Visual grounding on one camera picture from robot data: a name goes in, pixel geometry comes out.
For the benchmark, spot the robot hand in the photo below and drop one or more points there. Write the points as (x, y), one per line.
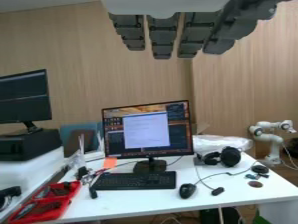
(164, 36)

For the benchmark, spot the lit computer monitor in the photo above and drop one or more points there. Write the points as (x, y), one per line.
(147, 130)

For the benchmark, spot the clear plastic bag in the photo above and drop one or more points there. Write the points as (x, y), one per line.
(222, 141)

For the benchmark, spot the black computer monitor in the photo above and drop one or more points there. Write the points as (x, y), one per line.
(22, 96)

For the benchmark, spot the small white jointed device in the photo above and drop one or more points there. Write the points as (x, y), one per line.
(274, 133)

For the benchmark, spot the black headphones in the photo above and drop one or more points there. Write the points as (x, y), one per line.
(231, 156)

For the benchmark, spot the orange paper note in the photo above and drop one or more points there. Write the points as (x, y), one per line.
(110, 162)

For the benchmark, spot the black keyboard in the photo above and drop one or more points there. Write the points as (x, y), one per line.
(134, 180)

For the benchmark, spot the black case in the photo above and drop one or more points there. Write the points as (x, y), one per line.
(27, 145)

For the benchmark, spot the black computer mouse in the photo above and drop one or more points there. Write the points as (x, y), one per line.
(188, 190)

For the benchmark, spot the small black object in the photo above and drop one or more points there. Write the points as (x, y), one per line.
(94, 193)

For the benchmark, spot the white foam block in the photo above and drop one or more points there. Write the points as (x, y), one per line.
(31, 170)

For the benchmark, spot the white desk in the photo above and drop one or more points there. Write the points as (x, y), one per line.
(142, 206)

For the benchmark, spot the red tray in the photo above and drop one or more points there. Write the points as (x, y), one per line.
(35, 211)
(61, 191)

